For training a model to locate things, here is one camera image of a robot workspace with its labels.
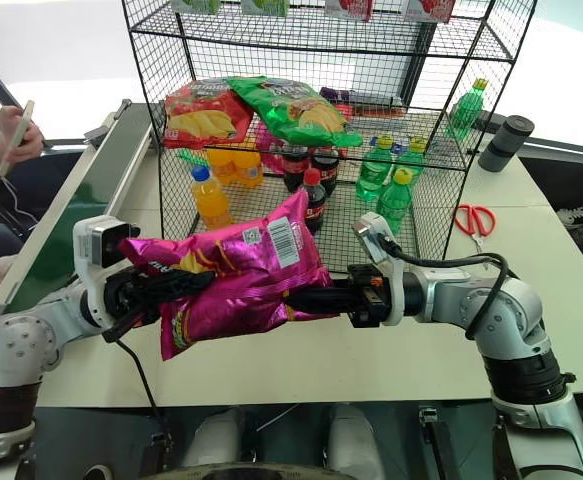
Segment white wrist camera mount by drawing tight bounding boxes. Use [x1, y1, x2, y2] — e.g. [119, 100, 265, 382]
[350, 211, 406, 327]
[72, 215, 142, 321]

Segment cola bottle red cap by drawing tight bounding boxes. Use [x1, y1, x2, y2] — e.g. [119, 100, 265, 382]
[310, 146, 342, 202]
[298, 168, 329, 237]
[281, 144, 312, 194]

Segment black wire mesh rack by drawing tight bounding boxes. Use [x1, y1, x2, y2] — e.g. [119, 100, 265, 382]
[120, 0, 540, 275]

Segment white smartphone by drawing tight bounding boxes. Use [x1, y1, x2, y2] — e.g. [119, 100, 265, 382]
[0, 99, 37, 178]

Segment pink chips bag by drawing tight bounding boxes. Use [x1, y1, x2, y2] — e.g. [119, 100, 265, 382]
[117, 188, 336, 363]

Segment green chips bag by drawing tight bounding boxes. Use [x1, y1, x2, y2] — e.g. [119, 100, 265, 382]
[225, 75, 365, 148]

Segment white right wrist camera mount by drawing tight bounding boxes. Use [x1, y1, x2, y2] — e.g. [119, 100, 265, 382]
[350, 211, 406, 327]

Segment person's hand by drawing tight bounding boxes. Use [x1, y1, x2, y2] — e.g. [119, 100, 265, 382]
[0, 105, 45, 167]

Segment green soda bottle yellow cap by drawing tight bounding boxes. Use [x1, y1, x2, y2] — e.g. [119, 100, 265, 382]
[445, 78, 490, 142]
[354, 135, 395, 203]
[395, 136, 428, 182]
[375, 168, 415, 237]

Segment black and white shoe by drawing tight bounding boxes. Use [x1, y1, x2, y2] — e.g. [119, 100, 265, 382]
[554, 203, 583, 237]

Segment pink snack packet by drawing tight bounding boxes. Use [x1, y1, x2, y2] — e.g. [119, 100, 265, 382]
[257, 133, 287, 175]

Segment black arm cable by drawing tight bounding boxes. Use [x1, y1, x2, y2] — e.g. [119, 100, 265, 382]
[101, 307, 173, 451]
[376, 233, 511, 342]

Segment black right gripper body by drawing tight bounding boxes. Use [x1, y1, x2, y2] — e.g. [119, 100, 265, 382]
[345, 263, 388, 329]

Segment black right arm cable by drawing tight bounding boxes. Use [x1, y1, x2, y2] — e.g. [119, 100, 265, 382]
[376, 233, 511, 342]

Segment red handled scissors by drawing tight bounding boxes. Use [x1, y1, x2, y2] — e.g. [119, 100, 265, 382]
[452, 203, 497, 255]

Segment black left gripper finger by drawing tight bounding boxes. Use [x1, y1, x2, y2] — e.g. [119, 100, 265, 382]
[140, 269, 218, 302]
[120, 298, 165, 327]

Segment green carton box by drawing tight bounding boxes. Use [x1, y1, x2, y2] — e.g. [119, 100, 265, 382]
[170, 0, 223, 15]
[240, 0, 291, 18]

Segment white rounded robot foot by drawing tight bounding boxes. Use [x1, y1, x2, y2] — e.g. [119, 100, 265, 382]
[327, 403, 385, 480]
[182, 406, 245, 480]

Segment orange juice bottle blue cap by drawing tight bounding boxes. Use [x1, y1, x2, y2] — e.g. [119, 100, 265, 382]
[190, 165, 234, 231]

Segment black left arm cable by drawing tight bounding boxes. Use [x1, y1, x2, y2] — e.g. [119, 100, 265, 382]
[101, 307, 173, 451]

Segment red carton box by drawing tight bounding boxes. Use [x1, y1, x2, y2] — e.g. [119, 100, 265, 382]
[325, 0, 375, 23]
[402, 0, 457, 24]

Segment red chips bag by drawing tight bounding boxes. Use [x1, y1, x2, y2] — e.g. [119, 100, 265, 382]
[162, 81, 255, 151]

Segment green conveyor belt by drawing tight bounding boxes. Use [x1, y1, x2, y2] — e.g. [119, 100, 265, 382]
[0, 99, 155, 346]

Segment grey cylindrical tumbler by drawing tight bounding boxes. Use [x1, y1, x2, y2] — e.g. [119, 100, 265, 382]
[477, 114, 537, 173]

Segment white phone cable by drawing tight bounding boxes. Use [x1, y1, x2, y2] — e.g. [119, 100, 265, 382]
[0, 174, 40, 224]

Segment purple snack packet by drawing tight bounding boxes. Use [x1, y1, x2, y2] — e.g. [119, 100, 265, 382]
[318, 86, 352, 104]

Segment grey snack packet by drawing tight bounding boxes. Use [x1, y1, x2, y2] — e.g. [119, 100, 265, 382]
[348, 89, 405, 109]

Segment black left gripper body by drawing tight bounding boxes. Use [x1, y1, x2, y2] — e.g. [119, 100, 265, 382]
[100, 269, 148, 331]

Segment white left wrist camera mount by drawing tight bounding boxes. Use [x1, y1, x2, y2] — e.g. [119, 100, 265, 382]
[72, 215, 142, 321]

